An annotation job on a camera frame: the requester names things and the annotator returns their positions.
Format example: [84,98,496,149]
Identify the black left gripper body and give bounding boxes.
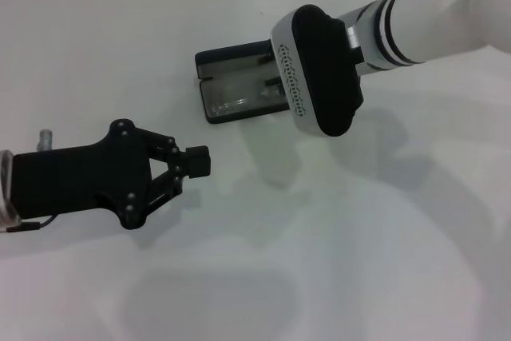
[12,117,153,231]

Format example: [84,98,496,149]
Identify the black glasses case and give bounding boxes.
[194,39,295,125]

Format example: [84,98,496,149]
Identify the dark left arm cable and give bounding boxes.
[6,215,60,232]

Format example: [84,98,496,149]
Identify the clear transparent glasses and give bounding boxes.
[209,85,287,117]

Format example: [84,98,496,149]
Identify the silver plug on left gripper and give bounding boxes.
[38,129,54,151]

